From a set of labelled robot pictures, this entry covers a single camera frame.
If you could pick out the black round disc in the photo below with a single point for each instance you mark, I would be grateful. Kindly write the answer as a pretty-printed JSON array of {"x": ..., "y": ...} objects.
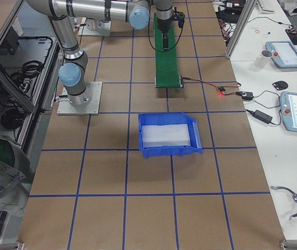
[{"x": 280, "y": 85}]

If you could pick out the blue plastic bin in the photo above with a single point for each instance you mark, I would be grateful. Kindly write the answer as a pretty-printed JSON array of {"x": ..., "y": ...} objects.
[{"x": 164, "y": 118}]

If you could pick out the grey jacket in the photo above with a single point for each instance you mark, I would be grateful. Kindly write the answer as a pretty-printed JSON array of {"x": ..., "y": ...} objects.
[{"x": 15, "y": 170}]

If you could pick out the black inline switch box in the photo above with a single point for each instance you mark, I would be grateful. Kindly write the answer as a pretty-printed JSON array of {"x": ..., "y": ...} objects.
[{"x": 247, "y": 96}]

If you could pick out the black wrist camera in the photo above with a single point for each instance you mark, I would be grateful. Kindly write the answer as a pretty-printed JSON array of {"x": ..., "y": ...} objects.
[{"x": 180, "y": 18}]

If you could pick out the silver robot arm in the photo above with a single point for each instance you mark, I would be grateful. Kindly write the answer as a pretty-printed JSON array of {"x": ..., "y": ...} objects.
[
  {"x": 72, "y": 72},
  {"x": 164, "y": 11}
]

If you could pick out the green conveyor belt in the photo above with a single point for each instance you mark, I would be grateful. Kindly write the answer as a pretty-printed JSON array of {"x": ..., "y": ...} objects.
[{"x": 167, "y": 71}]

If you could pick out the white mug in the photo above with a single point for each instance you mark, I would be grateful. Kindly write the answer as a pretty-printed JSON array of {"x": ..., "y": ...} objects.
[{"x": 263, "y": 58}]

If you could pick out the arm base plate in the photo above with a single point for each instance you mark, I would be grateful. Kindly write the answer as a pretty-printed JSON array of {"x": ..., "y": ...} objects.
[
  {"x": 86, "y": 103},
  {"x": 94, "y": 27}
]

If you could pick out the small red led board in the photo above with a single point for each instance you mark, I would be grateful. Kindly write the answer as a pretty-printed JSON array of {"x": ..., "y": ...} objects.
[{"x": 221, "y": 90}]

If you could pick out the black power adapter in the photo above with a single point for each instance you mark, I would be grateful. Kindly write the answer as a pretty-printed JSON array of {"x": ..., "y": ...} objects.
[{"x": 262, "y": 116}]

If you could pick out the white foam sheet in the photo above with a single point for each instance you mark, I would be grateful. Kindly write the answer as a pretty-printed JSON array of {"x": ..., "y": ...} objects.
[{"x": 165, "y": 135}]

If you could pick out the aluminium frame post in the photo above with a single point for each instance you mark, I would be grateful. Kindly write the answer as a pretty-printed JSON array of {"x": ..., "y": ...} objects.
[{"x": 242, "y": 22}]

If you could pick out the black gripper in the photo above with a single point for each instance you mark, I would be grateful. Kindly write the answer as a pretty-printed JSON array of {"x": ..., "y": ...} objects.
[{"x": 164, "y": 25}]

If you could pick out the blue teach pendant far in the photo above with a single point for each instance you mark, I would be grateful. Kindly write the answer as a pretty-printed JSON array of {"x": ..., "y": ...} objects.
[{"x": 285, "y": 53}]

